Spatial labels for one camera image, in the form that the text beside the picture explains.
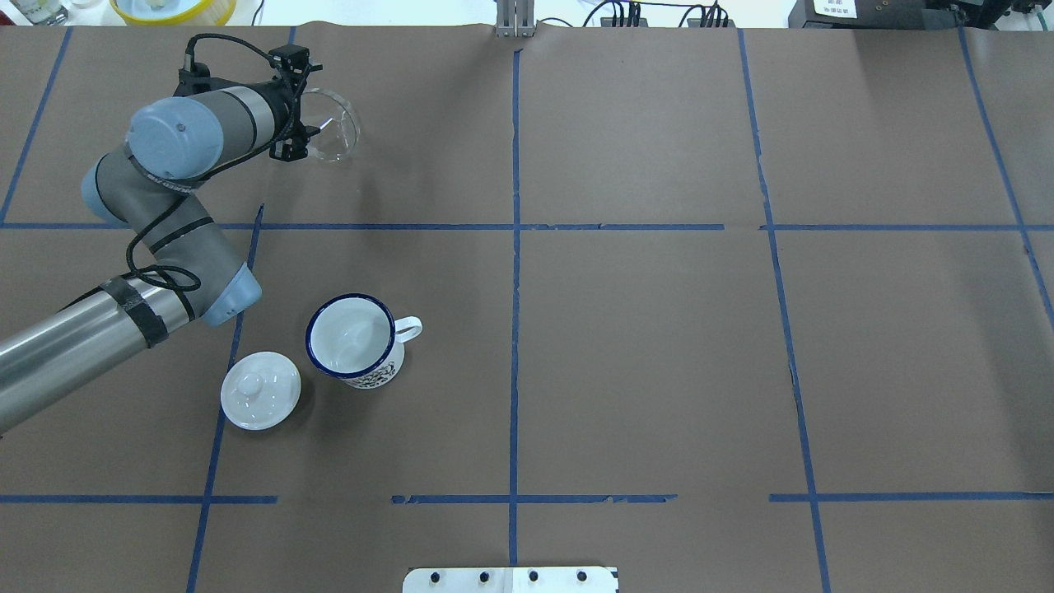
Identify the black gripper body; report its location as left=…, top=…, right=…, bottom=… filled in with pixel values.
left=268, top=45, right=319, bottom=162

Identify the white mug lid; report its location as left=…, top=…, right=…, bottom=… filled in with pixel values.
left=221, top=352, right=302, bottom=431

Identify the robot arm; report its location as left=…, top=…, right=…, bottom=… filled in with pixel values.
left=1, top=35, right=321, bottom=432

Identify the yellow tape roll with bowl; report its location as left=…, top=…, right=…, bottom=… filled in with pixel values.
left=108, top=1, right=238, bottom=26

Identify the white enamel mug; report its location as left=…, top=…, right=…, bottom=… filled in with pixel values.
left=305, top=293, right=424, bottom=390

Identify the black computer box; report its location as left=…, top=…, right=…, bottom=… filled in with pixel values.
left=787, top=1, right=960, bottom=29

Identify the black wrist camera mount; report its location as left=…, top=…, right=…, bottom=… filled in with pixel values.
left=173, top=63, right=213, bottom=97

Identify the aluminium frame post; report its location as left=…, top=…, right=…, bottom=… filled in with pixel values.
left=494, top=0, right=536, bottom=39

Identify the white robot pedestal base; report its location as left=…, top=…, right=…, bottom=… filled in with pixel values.
left=402, top=566, right=620, bottom=592

